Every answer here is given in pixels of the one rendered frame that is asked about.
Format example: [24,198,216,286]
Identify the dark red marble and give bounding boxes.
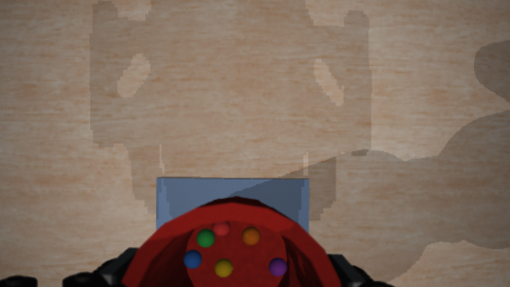
[211,221,231,237]

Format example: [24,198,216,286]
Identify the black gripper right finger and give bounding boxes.
[327,254,395,287]

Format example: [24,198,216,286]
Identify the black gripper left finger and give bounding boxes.
[0,247,138,287]

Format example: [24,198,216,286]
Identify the green marble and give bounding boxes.
[197,229,215,247]

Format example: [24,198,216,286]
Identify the orange marble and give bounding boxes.
[241,226,260,245]

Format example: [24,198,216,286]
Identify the yellow marble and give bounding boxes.
[214,258,233,277]

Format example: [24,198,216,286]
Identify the purple marble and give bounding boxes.
[269,257,287,276]

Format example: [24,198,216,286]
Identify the dark blue marble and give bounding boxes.
[183,249,203,269]

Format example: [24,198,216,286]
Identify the dark red cup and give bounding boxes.
[121,196,341,287]

